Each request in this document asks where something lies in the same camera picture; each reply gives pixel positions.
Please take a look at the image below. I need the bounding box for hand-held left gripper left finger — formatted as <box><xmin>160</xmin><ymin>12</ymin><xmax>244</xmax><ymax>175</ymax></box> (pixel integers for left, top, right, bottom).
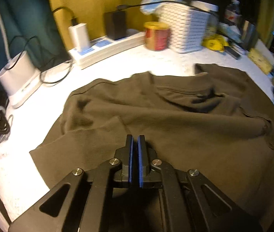
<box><xmin>8</xmin><ymin>134</ymin><xmax>134</xmax><ymax>232</ymax></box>

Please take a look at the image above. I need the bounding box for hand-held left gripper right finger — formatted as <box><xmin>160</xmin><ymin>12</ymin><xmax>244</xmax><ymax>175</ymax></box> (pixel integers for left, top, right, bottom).
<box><xmin>137</xmin><ymin>135</ymin><xmax>264</xmax><ymax>232</ymax></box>

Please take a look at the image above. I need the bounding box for dark olive shirt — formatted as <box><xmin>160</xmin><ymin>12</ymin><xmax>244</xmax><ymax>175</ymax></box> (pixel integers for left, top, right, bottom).
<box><xmin>29</xmin><ymin>63</ymin><xmax>274</xmax><ymax>232</ymax></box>

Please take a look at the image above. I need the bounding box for white textured blanket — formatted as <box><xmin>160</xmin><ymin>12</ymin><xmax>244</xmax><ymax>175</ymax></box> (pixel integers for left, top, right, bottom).
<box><xmin>0</xmin><ymin>30</ymin><xmax>274</xmax><ymax>225</ymax></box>

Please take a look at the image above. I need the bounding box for white power strip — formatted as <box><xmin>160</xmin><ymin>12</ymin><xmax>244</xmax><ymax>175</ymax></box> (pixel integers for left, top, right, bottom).
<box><xmin>68</xmin><ymin>32</ymin><xmax>146</xmax><ymax>70</ymax></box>

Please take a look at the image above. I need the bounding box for red tin can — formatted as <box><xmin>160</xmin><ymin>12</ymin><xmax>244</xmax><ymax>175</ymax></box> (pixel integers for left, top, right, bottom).
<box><xmin>144</xmin><ymin>22</ymin><xmax>171</xmax><ymax>52</ymax></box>

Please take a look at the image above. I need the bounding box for white charger adapter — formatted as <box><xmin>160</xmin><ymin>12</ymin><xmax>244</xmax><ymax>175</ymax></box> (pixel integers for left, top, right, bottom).
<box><xmin>68</xmin><ymin>23</ymin><xmax>90</xmax><ymax>53</ymax></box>

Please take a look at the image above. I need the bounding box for black charger adapter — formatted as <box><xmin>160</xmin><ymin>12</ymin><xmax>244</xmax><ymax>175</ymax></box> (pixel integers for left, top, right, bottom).
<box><xmin>103</xmin><ymin>11</ymin><xmax>128</xmax><ymax>41</ymax></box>

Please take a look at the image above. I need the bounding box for white desk lamp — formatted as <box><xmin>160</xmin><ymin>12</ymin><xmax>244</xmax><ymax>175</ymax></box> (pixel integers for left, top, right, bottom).
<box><xmin>0</xmin><ymin>0</ymin><xmax>42</xmax><ymax>109</ymax></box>

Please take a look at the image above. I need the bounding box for yellow snack packet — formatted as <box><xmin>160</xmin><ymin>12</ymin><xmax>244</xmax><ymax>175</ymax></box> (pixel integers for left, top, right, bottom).
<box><xmin>202</xmin><ymin>34</ymin><xmax>230</xmax><ymax>53</ymax></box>

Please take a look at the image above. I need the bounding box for white perforated basket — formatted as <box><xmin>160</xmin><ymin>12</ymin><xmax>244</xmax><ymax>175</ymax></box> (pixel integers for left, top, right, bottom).
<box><xmin>158</xmin><ymin>5</ymin><xmax>212</xmax><ymax>54</ymax></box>

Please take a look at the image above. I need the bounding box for black smartphone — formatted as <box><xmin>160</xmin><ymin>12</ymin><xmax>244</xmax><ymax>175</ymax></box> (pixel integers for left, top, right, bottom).
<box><xmin>224</xmin><ymin>45</ymin><xmax>241</xmax><ymax>60</ymax></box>

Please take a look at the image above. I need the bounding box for yellow box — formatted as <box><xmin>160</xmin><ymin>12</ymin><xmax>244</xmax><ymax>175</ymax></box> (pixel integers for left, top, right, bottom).
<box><xmin>248</xmin><ymin>48</ymin><xmax>274</xmax><ymax>75</ymax></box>

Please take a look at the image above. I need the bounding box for white wet wipes pack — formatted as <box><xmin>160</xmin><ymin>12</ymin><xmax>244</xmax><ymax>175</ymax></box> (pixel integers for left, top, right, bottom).
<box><xmin>218</xmin><ymin>22</ymin><xmax>242</xmax><ymax>43</ymax></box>

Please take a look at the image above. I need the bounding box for yellow curtain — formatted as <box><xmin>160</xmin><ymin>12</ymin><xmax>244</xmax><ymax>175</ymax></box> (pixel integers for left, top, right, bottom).
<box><xmin>46</xmin><ymin>0</ymin><xmax>176</xmax><ymax>46</ymax></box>

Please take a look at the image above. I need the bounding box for steel tumbler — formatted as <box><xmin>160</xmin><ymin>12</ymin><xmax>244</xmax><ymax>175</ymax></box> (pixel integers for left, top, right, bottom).
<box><xmin>241</xmin><ymin>20</ymin><xmax>259</xmax><ymax>51</ymax></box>

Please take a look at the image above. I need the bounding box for clear jar white lid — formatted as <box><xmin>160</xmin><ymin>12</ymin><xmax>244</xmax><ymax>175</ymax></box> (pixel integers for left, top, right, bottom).
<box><xmin>190</xmin><ymin>0</ymin><xmax>220</xmax><ymax>39</ymax></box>

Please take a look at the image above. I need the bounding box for teal curtain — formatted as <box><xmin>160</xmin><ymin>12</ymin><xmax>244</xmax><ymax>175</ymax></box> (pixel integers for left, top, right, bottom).
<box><xmin>0</xmin><ymin>0</ymin><xmax>72</xmax><ymax>78</ymax></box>

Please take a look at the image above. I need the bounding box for plastic water bottle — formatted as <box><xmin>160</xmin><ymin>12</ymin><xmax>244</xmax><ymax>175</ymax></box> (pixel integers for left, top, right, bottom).
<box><xmin>224</xmin><ymin>0</ymin><xmax>242</xmax><ymax>26</ymax></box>

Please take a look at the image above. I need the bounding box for desk lamp black cable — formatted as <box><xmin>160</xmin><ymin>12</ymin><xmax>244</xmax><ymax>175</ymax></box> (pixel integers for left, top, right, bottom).
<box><xmin>9</xmin><ymin>36</ymin><xmax>73</xmax><ymax>87</ymax></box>

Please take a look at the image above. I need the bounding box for coiled black cable bundle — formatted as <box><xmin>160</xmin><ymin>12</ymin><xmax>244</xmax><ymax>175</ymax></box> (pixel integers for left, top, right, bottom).
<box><xmin>0</xmin><ymin>99</ymin><xmax>14</xmax><ymax>144</ymax></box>

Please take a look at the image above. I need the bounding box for white charger black cable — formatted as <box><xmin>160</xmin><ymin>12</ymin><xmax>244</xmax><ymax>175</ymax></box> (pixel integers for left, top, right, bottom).
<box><xmin>52</xmin><ymin>7</ymin><xmax>78</xmax><ymax>26</ymax></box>

